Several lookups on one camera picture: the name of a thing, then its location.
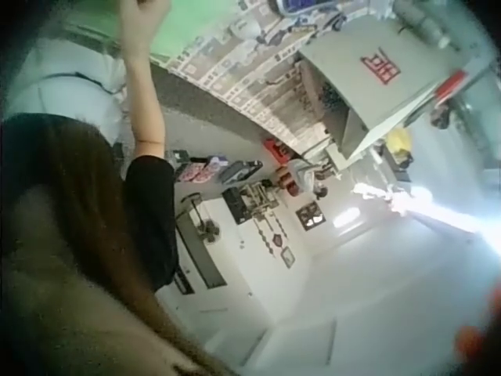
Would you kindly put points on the grey and black flat case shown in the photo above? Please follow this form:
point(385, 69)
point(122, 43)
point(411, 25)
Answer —
point(240, 170)

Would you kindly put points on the dark patterned doormat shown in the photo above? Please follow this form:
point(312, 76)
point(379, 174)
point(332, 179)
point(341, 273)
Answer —
point(311, 215)

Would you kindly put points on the patterned table cloth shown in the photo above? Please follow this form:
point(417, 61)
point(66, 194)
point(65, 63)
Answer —
point(242, 82)

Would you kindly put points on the red jars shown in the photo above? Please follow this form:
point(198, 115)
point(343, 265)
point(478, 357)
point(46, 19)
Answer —
point(289, 182)

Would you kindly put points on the blue and white device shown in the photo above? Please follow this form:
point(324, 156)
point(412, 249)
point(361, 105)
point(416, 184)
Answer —
point(291, 6)

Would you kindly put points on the grey pipe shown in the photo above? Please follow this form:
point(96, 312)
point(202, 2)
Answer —
point(424, 21)

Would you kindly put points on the yellow bag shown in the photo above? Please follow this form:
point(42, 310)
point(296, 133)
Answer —
point(399, 143)

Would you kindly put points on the pink slippers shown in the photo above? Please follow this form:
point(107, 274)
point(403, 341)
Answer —
point(197, 172)

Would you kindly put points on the person's right fingers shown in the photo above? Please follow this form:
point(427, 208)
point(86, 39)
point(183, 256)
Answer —
point(154, 7)

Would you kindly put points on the white fabric item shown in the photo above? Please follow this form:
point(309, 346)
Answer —
point(70, 78)

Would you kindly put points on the grey carton with red print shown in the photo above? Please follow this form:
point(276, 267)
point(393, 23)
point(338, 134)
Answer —
point(364, 90)

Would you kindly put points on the red box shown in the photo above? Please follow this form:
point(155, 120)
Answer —
point(276, 149)

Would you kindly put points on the green table mat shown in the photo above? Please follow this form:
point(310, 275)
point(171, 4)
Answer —
point(176, 31)

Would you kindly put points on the orange blurred object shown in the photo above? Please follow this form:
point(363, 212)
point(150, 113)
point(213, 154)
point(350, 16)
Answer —
point(473, 337)

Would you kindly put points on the black box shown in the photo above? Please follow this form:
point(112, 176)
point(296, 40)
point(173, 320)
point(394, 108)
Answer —
point(234, 205)

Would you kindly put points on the small black fan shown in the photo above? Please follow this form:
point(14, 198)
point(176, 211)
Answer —
point(208, 231)

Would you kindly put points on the person's right hand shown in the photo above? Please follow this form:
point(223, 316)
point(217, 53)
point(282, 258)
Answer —
point(141, 27)

